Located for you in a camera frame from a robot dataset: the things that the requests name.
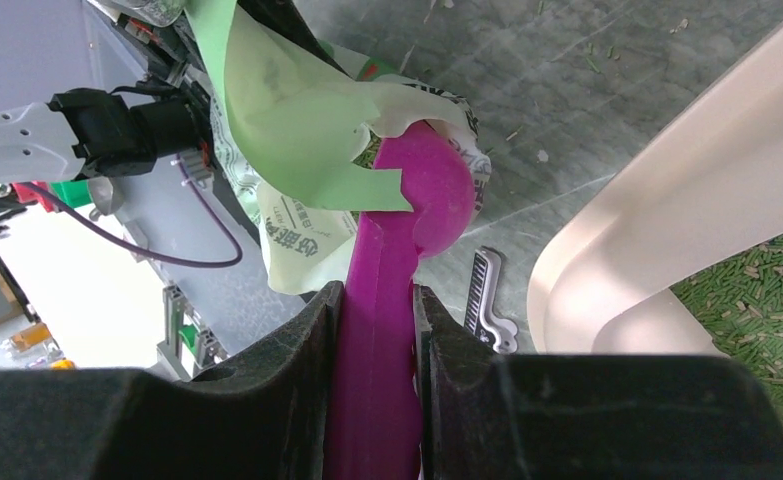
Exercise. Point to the beige litter box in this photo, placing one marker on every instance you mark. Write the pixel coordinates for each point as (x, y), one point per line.
(682, 251)

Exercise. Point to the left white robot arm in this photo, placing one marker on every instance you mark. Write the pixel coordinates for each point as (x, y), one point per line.
(36, 143)

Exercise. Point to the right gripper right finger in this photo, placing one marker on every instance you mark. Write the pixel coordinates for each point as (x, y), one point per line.
(493, 416)

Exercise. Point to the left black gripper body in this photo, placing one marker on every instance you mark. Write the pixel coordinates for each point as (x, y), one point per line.
(116, 140)

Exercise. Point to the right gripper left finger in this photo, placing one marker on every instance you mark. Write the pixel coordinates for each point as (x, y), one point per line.
(257, 415)

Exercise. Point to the green litter bag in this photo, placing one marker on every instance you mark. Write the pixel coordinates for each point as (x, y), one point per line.
(290, 126)

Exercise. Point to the magenta plastic scoop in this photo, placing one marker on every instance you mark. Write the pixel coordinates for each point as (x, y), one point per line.
(374, 419)

